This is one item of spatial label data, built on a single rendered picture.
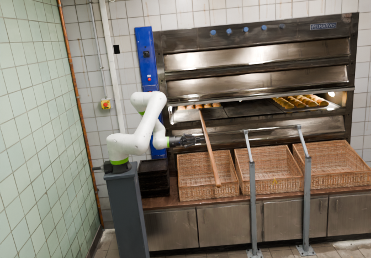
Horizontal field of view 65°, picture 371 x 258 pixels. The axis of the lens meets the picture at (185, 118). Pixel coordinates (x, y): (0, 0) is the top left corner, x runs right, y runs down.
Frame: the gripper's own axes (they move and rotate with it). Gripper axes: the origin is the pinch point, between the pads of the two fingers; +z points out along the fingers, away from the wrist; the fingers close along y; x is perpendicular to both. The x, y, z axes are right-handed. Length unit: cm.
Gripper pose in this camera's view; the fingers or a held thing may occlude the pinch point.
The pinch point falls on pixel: (200, 139)
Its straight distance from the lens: 244.1
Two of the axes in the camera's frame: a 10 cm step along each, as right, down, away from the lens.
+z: 10.0, -0.9, -0.1
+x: 0.1, 2.7, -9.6
